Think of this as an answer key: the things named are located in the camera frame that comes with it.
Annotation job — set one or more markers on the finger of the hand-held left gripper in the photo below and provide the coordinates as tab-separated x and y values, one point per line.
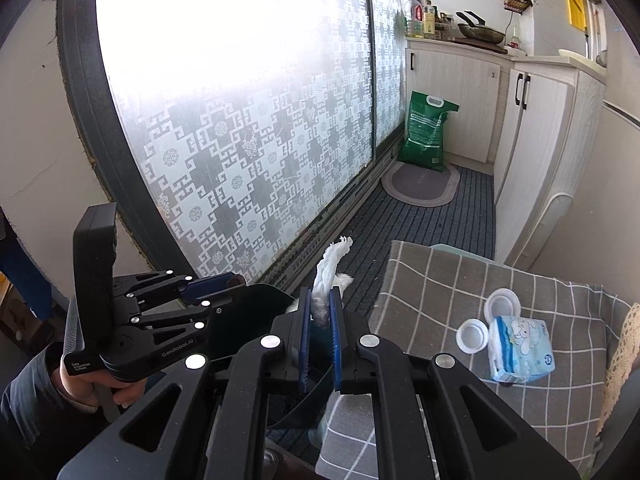
190	312
210	284

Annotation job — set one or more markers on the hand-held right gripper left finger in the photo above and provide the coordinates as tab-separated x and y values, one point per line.
304	350

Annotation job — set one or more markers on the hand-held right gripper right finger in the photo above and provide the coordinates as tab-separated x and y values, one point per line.
336	350

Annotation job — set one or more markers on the dark teal waste bin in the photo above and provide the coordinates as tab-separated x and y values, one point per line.
265	305

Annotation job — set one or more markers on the tissue paper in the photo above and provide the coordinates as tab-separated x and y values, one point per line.
325	280

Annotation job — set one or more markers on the white plastic cap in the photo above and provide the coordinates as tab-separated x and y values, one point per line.
473	336
505	304

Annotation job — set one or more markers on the light blue tissue packet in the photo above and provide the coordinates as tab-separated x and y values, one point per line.
525	350

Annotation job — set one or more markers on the person's left forearm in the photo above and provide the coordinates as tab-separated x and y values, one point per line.
30	410

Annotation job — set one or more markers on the person's left hand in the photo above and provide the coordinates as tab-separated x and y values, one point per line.
80	385

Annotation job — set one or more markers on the frosted patterned sliding door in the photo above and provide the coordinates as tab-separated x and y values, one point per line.
387	60
225	135

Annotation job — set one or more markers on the grey oval floor mat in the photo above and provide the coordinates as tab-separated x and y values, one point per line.
420	185

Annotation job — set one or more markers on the green rice bag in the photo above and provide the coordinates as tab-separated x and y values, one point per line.
425	135

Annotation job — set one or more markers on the white two-door cabinet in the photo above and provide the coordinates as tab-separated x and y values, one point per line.
540	135

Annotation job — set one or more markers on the flat dark cooktop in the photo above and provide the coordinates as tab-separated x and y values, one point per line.
480	47

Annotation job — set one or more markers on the clear bottle red cap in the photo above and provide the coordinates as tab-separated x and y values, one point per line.
414	17

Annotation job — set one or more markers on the yellow oil bottle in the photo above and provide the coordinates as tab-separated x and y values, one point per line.
430	22

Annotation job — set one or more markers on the dark sauce bottle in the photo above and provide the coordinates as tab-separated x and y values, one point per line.
446	27

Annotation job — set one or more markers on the white round dish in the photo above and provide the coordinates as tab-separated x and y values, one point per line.
575	55

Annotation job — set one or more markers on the hanging kitchen utensil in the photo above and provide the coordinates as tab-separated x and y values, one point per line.
588	35

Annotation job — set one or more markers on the yellow cutting board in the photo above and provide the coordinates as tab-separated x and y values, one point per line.
574	2

